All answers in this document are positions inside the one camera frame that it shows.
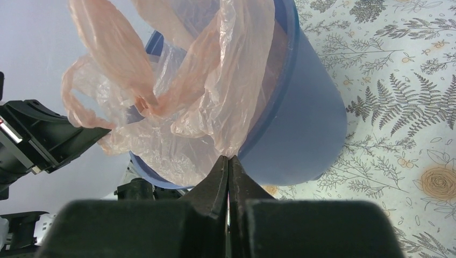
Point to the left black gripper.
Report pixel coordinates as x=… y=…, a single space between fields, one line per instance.
x=37 y=138

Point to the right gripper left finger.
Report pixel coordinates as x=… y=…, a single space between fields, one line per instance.
x=191 y=226

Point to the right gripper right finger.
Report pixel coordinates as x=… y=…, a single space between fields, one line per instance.
x=262 y=226

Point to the blue plastic trash bin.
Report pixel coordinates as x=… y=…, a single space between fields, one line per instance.
x=269 y=101

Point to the pink plastic trash bag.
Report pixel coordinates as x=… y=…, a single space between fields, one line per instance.
x=116 y=84

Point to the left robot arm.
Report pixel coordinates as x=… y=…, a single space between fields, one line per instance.
x=19 y=237

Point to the floral patterned table mat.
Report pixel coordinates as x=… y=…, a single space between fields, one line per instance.
x=394 y=65

